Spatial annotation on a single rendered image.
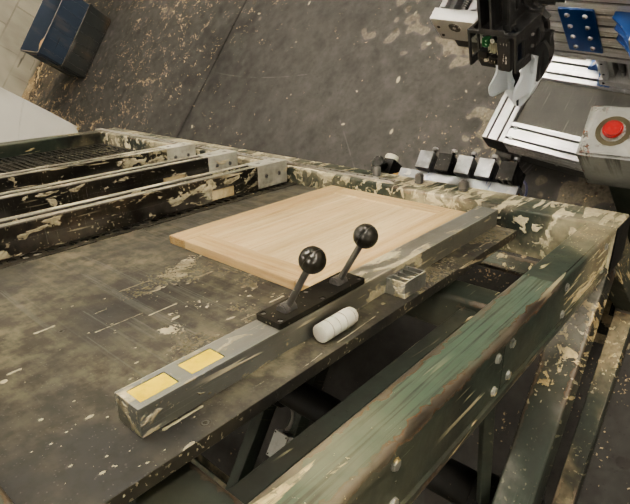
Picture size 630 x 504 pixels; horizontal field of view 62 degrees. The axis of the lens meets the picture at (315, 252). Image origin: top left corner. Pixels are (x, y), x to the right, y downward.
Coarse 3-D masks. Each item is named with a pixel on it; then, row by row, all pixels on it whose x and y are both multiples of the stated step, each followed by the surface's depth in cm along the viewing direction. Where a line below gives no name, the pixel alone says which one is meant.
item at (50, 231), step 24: (240, 168) 156; (264, 168) 158; (120, 192) 130; (144, 192) 130; (168, 192) 134; (192, 192) 140; (240, 192) 153; (24, 216) 113; (48, 216) 113; (72, 216) 117; (96, 216) 121; (120, 216) 125; (144, 216) 130; (0, 240) 107; (24, 240) 110; (48, 240) 114; (72, 240) 118
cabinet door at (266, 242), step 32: (320, 192) 147; (352, 192) 147; (224, 224) 122; (256, 224) 123; (288, 224) 122; (320, 224) 122; (352, 224) 122; (384, 224) 121; (416, 224) 120; (224, 256) 104; (256, 256) 103; (288, 256) 104
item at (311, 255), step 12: (300, 252) 70; (312, 252) 68; (324, 252) 70; (300, 264) 69; (312, 264) 68; (324, 264) 69; (300, 276) 72; (300, 288) 73; (288, 300) 75; (288, 312) 75
